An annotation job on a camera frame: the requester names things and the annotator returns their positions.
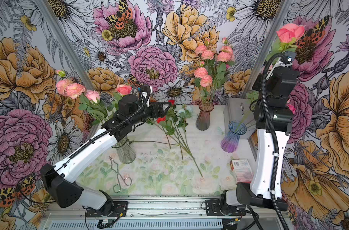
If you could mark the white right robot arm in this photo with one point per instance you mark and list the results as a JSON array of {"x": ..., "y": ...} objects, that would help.
[{"x": 265, "y": 189}]

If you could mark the blue purple glass vase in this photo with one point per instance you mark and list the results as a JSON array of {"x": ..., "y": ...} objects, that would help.
[{"x": 231, "y": 140}]

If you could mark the metal scissors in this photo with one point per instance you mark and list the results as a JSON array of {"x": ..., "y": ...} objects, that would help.
[{"x": 121, "y": 180}]

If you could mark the floral table mat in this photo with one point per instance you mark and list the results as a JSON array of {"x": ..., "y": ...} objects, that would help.
[{"x": 159, "y": 170}]

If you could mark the pink flower stems on table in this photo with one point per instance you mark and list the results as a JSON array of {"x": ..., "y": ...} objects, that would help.
[{"x": 174, "y": 125}]

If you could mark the clear glass vase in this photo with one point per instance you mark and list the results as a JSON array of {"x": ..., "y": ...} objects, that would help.
[{"x": 125, "y": 152}]

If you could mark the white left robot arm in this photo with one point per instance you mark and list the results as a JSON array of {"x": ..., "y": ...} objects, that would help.
[{"x": 60, "y": 179}]

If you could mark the twelfth pink rose stem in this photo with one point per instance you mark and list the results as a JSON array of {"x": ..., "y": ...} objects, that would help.
[{"x": 287, "y": 37}]

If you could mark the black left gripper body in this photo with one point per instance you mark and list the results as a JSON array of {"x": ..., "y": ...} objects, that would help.
[{"x": 145, "y": 112}]

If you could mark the grey metal box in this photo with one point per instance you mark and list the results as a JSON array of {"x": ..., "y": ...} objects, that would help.
[{"x": 237, "y": 109}]

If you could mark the red small box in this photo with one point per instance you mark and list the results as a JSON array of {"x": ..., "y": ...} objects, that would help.
[{"x": 242, "y": 170}]

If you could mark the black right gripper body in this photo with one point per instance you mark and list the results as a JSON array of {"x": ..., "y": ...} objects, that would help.
[{"x": 258, "y": 85}]

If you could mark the dark pink glass vase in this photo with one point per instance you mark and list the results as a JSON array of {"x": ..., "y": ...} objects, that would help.
[{"x": 204, "y": 116}]

